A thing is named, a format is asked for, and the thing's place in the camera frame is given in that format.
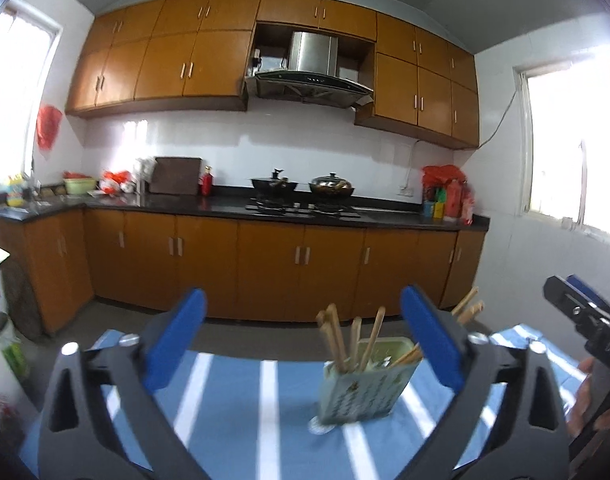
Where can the bright window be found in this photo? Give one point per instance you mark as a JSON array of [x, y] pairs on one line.
[[575, 150], [15, 100]]

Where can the steel container with plastic bag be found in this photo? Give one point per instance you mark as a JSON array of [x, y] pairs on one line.
[[144, 175]]

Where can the bin with green bag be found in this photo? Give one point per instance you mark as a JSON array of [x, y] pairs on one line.
[[10, 350]]

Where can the red and white plastic bag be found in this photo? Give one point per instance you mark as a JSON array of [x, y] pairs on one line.
[[116, 181]]

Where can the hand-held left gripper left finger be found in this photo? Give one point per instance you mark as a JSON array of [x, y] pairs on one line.
[[177, 340]]

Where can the black gas stove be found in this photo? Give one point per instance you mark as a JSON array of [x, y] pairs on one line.
[[300, 207]]

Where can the dark round fan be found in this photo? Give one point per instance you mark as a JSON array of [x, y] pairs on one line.
[[25, 305]]

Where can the yellow detergent bottle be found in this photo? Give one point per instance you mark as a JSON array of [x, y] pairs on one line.
[[16, 192]]

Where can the green plastic basin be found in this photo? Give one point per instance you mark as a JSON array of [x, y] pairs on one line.
[[79, 186]]

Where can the steel range hood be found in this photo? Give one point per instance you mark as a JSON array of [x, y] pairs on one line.
[[312, 67]]

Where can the black kitchen countertop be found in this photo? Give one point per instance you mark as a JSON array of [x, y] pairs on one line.
[[225, 205]]

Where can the red bags and bottles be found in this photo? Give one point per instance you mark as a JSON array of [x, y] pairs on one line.
[[450, 185]]

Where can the brown lower kitchen cabinets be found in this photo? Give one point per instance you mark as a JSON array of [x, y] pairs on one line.
[[210, 265]]

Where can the green bottle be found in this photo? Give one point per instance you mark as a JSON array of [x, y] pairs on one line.
[[441, 205]]

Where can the person's right hand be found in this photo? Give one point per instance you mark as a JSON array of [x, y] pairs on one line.
[[581, 400]]

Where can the wok with metal lid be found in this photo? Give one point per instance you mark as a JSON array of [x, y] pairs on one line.
[[331, 186]]

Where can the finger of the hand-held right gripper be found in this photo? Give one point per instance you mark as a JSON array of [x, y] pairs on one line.
[[567, 300], [592, 292]]

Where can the dark wooden cutting board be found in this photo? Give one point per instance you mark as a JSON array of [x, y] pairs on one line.
[[175, 175]]

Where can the red plastic bag on wall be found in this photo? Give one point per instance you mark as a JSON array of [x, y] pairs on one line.
[[49, 127]]

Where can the red bottle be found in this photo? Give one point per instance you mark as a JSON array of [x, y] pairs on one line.
[[206, 182]]

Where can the black wok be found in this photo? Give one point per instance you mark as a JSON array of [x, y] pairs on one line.
[[275, 184]]

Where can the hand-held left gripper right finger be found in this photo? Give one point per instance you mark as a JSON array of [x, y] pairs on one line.
[[430, 340]]

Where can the white wall socket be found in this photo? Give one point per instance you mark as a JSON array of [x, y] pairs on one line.
[[405, 190]]

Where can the green perforated chopstick holder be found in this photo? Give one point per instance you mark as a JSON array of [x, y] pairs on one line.
[[365, 390]]

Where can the blue white striped tablecloth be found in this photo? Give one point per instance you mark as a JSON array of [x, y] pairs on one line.
[[285, 410]]

